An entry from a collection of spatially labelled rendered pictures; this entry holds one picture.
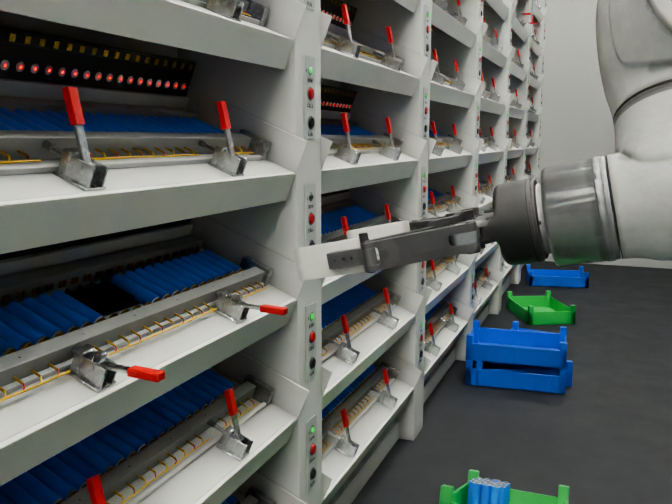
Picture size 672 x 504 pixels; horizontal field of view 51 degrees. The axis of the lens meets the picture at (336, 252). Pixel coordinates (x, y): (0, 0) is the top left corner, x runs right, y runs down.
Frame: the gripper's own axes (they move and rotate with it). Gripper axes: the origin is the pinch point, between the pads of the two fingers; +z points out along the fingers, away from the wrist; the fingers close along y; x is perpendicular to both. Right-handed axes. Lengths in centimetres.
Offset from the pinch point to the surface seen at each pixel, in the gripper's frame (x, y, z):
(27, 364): -4.0, -18.1, 24.0
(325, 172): 9.5, 42.0, 16.9
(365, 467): -55, 74, 35
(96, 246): 5.0, 5.4, 34.2
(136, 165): 12.8, -1.2, 20.6
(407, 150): 13, 100, 19
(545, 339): -54, 168, 4
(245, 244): 0.8, 30.1, 27.4
